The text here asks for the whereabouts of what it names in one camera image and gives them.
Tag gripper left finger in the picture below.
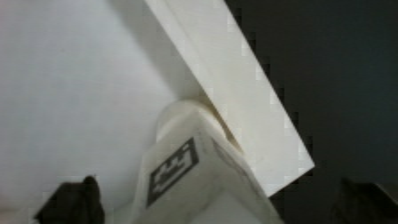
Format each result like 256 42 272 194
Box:
34 176 105 224

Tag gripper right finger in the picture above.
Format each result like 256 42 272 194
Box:
329 178 398 224

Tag white table leg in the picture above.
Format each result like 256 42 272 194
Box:
129 100 285 224

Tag white square tabletop tray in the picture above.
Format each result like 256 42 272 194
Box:
0 0 315 224

